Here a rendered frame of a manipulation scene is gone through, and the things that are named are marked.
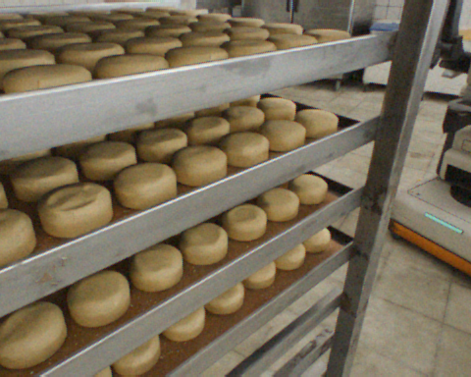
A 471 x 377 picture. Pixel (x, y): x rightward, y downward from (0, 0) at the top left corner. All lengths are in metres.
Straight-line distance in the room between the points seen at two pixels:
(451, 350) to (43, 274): 1.74
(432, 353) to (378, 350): 0.21
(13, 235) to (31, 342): 0.09
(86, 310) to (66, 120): 0.17
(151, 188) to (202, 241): 0.11
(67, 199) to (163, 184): 0.07
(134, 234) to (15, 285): 0.07
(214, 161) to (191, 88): 0.10
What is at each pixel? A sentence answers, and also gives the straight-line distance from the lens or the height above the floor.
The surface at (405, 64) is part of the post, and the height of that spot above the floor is 1.22.
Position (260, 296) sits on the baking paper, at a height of 0.95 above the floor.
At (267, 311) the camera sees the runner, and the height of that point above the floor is 0.96.
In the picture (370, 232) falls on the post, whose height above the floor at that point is 1.01.
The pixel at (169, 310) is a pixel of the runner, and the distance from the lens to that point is 0.34.
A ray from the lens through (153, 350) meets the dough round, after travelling 0.42.
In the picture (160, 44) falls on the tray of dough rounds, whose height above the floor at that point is 1.24.
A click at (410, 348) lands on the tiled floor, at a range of 1.81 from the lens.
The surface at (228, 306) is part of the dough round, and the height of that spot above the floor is 0.97.
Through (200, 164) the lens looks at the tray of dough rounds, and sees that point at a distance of 0.34.
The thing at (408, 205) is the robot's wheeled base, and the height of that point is 0.25.
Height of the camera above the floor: 1.30
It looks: 30 degrees down
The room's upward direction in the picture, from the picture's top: 1 degrees clockwise
